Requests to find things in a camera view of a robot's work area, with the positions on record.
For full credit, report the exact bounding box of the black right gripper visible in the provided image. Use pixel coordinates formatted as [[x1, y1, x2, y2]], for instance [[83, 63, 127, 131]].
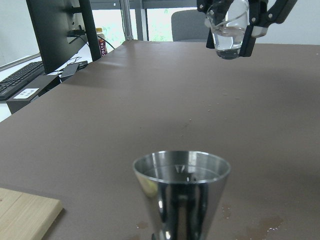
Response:
[[196, 0, 296, 57]]

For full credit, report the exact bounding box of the clear glass cup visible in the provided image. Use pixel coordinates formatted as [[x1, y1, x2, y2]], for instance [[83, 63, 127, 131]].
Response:
[[206, 0, 249, 60]]

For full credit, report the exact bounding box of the steel measuring jigger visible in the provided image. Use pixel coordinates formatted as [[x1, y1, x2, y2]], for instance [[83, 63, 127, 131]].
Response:
[[133, 150, 231, 240]]

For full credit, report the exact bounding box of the black small box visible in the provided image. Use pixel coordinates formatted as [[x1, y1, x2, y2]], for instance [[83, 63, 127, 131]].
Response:
[[6, 75, 61, 114]]

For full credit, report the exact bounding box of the black keyboard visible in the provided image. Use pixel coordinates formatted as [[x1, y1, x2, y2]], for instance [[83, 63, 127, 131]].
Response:
[[0, 61, 45, 101]]

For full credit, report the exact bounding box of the wooden cutting board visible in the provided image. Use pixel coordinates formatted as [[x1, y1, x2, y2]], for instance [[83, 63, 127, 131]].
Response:
[[0, 188, 63, 240]]

